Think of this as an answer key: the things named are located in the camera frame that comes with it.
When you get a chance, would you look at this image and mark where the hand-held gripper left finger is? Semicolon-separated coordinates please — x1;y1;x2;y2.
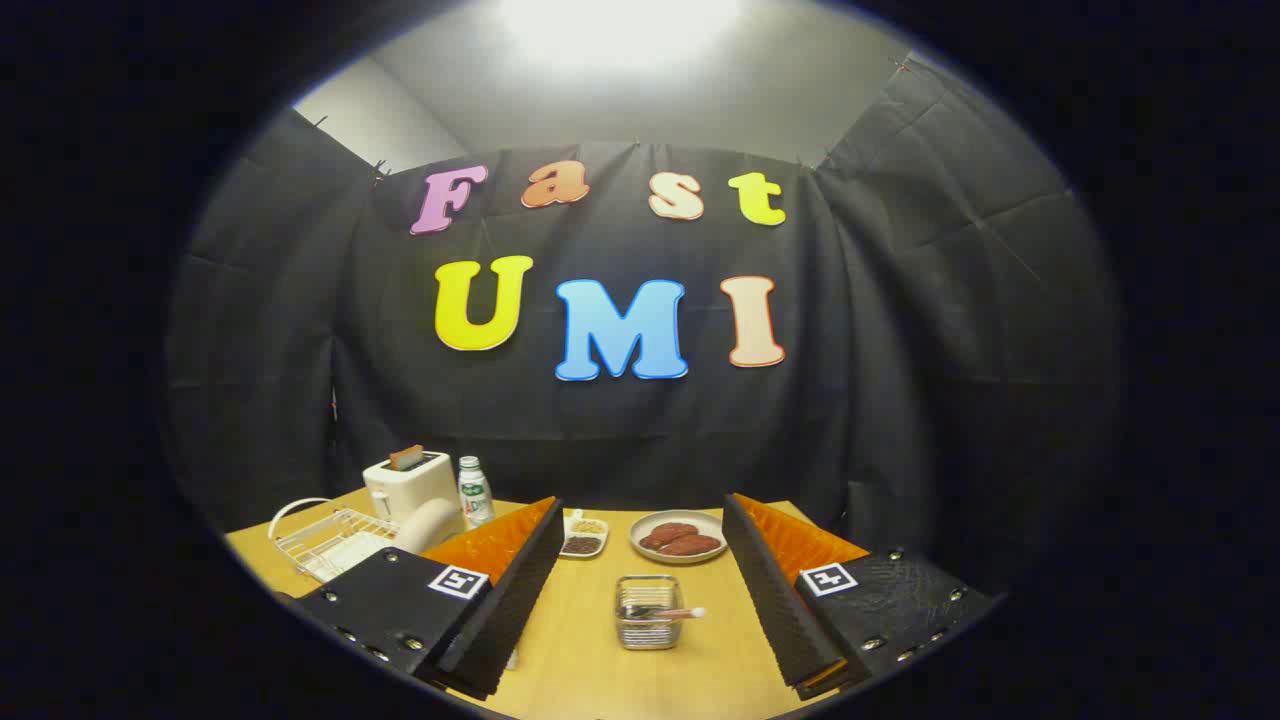
288;496;566;701

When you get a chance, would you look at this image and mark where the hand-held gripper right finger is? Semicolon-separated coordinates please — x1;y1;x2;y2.
721;492;1002;700

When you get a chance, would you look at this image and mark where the cream plate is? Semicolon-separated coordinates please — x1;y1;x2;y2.
395;498;466;554

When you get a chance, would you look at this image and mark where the metal wire basket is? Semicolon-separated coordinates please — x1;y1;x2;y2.
614;575;685;651

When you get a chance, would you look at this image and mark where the white wire dish rack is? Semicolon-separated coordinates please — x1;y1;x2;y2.
268;497;421;584

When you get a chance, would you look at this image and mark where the white divided condiment dish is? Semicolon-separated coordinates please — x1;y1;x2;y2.
558;510;610;560

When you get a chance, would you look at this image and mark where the grey plate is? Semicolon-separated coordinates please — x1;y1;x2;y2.
629;509;728;566

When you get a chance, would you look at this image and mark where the white drink bottle green label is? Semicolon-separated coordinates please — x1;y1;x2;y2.
457;456;496;529

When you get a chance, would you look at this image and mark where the white toaster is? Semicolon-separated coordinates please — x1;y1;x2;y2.
362;450;463;521

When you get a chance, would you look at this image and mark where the black backdrop cloth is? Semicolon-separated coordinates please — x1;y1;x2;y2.
165;55;1121;591

